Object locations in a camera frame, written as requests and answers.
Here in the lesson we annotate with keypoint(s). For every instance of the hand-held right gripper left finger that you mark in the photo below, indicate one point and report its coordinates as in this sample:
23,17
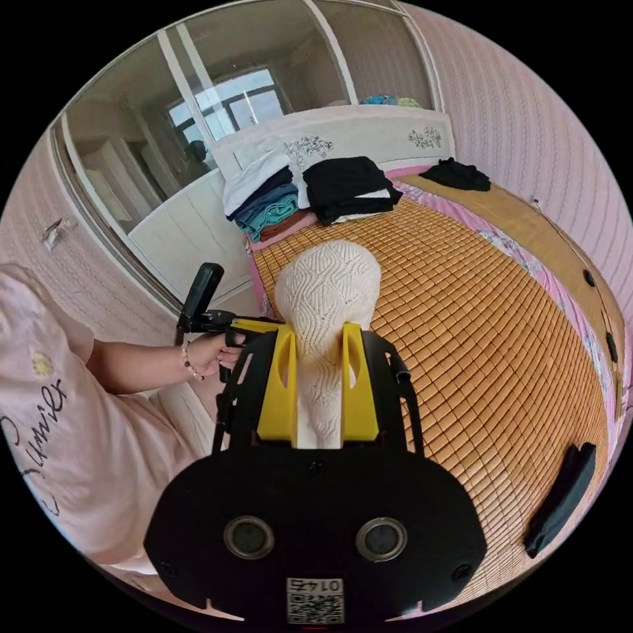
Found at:
279,395

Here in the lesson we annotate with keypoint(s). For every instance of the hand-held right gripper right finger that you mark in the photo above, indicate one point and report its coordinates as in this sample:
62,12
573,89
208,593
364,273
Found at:
360,395

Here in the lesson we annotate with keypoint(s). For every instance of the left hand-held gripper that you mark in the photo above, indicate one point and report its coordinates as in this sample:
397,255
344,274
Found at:
213,319

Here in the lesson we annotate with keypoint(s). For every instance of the beige knit cardigan sweater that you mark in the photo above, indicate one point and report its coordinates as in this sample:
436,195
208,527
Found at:
326,292

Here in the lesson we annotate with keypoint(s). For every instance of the person's left forearm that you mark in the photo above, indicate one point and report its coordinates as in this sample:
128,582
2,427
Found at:
141,365

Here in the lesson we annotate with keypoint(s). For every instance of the person's left hand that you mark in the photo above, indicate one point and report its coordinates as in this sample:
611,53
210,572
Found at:
212,357

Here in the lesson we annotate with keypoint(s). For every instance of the bed with woven mat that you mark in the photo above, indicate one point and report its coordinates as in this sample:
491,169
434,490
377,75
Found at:
470,346

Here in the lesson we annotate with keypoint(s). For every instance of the pile of black clothes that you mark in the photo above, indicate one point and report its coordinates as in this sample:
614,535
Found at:
346,188

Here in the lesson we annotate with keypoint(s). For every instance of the person's body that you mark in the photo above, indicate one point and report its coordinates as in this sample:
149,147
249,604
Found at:
74,425

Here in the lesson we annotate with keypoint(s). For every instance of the folded black garment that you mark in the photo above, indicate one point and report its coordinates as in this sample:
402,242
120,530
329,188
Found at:
561,499

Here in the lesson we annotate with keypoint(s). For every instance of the crumpled black garment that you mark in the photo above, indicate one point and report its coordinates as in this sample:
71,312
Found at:
457,174

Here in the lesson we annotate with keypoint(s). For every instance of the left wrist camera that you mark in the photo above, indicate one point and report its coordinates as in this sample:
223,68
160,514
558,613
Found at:
202,292

